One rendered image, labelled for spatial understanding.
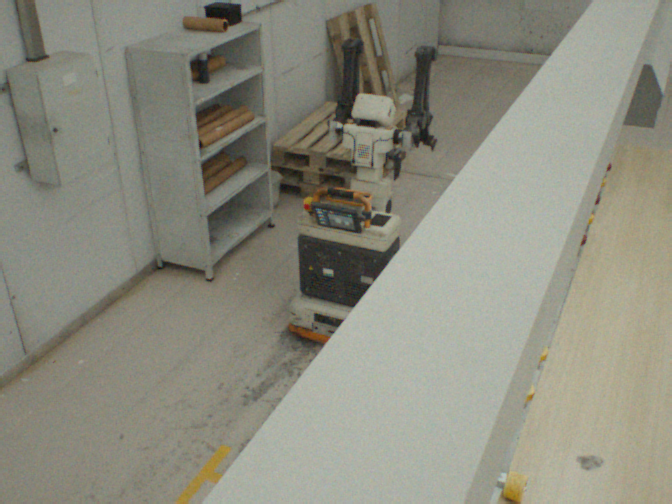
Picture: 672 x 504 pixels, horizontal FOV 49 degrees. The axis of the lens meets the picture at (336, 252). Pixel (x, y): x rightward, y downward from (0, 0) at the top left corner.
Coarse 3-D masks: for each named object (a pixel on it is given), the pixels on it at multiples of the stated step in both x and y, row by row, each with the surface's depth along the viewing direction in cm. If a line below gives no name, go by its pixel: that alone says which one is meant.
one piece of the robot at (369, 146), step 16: (352, 128) 404; (368, 128) 402; (384, 128) 401; (352, 144) 408; (368, 144) 404; (384, 144) 400; (352, 160) 410; (368, 160) 407; (384, 160) 417; (368, 176) 417; (368, 192) 423; (384, 192) 420; (384, 208) 424
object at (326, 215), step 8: (312, 208) 396; (320, 208) 385; (328, 208) 383; (336, 208) 381; (344, 208) 380; (320, 216) 391; (328, 216) 388; (336, 216) 386; (344, 216) 383; (352, 216) 380; (360, 216) 385; (368, 216) 384; (320, 224) 398; (328, 224) 395; (336, 224) 392; (344, 224) 389; (352, 224) 386; (360, 224) 387; (360, 232) 390
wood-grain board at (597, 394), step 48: (624, 144) 468; (624, 192) 405; (624, 240) 357; (576, 288) 320; (624, 288) 319; (576, 336) 289; (624, 336) 289; (576, 384) 264; (624, 384) 264; (528, 432) 243; (576, 432) 243; (624, 432) 243; (528, 480) 225; (576, 480) 225; (624, 480) 225
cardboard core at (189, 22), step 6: (186, 18) 474; (192, 18) 472; (198, 18) 471; (204, 18) 470; (210, 18) 469; (186, 24) 474; (192, 24) 472; (198, 24) 470; (204, 24) 468; (210, 24) 467; (216, 24) 465; (222, 24) 464; (204, 30) 474; (210, 30) 470; (216, 30) 468; (222, 30) 465
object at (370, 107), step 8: (360, 96) 405; (368, 96) 404; (376, 96) 403; (384, 96) 402; (360, 104) 404; (368, 104) 403; (376, 104) 401; (384, 104) 400; (392, 104) 404; (352, 112) 405; (360, 112) 403; (368, 112) 401; (376, 112) 400; (384, 112) 399; (392, 112) 406; (376, 120) 401; (384, 120) 400; (392, 120) 410
